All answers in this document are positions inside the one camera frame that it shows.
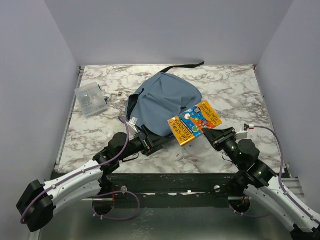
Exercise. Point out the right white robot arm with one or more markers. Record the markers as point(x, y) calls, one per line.
point(258, 181)

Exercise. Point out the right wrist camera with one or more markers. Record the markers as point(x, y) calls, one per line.
point(243, 132)

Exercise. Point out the aluminium mounting rail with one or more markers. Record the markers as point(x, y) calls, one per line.
point(175, 191)

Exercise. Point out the blue student backpack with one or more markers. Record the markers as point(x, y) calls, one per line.
point(160, 98)

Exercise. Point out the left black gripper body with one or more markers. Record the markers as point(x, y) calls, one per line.
point(135, 146)

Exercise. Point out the yellow blue treehouse book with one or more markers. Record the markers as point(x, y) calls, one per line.
point(189, 125)

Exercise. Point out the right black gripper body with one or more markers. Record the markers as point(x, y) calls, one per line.
point(228, 145)

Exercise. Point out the white plastic fitting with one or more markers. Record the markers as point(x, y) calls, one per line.
point(109, 95)

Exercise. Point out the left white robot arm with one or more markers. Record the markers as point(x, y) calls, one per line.
point(41, 201)

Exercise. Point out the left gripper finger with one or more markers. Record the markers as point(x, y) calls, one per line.
point(157, 143)
point(148, 138)

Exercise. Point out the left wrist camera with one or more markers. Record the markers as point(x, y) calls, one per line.
point(133, 129)

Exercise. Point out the clear plastic storage box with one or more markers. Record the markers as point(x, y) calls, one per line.
point(91, 99)

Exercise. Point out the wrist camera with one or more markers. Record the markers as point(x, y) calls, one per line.
point(133, 129)
point(243, 132)

